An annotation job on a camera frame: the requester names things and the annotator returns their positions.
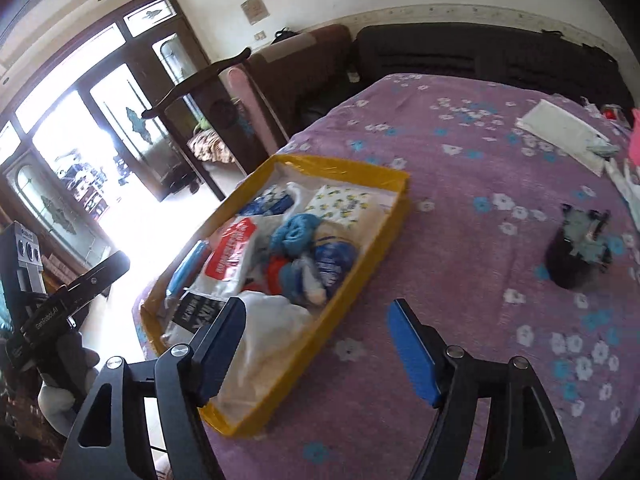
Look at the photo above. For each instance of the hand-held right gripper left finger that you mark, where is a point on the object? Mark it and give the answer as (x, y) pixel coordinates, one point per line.
(220, 355)

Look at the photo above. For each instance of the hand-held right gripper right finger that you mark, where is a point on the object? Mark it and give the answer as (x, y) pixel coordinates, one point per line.
(415, 350)

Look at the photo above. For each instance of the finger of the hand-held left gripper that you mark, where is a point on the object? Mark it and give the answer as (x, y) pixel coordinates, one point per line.
(102, 272)

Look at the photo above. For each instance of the black packet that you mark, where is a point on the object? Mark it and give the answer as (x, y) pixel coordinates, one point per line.
(195, 312)

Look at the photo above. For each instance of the white cloth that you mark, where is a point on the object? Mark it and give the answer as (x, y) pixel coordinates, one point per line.
(272, 330)

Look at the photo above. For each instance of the blue pen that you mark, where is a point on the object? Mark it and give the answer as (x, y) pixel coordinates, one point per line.
(187, 265)

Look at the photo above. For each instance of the red plastic bag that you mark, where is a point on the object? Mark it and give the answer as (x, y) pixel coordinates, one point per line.
(274, 272)

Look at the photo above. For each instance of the white wipes pack red label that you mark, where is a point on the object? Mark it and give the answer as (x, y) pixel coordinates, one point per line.
(232, 255)

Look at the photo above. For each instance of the yellow cardboard box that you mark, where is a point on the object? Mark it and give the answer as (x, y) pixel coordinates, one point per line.
(370, 240)

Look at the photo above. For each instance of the blue towel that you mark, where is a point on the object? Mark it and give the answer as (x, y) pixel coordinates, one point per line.
(295, 232)

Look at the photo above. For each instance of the blue and white packet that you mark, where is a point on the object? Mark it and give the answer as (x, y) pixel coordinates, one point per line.
(265, 205)

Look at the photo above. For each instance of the lemon print tissue packet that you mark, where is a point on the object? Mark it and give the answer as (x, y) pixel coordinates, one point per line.
(345, 205)

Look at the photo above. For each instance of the person's left hand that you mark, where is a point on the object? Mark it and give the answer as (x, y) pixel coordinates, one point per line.
(72, 365)

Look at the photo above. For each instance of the purple floral tablecloth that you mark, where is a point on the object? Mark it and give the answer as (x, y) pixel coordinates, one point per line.
(450, 270)

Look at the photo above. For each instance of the black electric motor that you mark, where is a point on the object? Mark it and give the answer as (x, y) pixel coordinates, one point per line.
(575, 255)

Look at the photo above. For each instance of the dark wooden glass door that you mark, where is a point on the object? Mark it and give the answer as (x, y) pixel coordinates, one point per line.
(150, 90)

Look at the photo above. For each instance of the dark wooden chair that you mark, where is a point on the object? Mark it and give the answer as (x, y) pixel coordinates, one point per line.
(200, 82)

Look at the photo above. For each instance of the white notebook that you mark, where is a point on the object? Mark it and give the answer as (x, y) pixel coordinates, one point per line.
(555, 127)

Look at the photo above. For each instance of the white tube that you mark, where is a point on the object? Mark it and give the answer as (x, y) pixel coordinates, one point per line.
(600, 147)

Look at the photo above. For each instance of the brown armchair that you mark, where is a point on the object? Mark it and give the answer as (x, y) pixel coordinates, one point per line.
(305, 65)

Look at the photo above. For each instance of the black bag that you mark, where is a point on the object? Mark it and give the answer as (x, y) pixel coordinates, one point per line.
(285, 35)

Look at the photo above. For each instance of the black sofa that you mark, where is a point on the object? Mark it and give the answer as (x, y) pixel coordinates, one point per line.
(450, 50)

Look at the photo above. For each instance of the small wall certificate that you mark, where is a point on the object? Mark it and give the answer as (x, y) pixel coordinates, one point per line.
(255, 10)

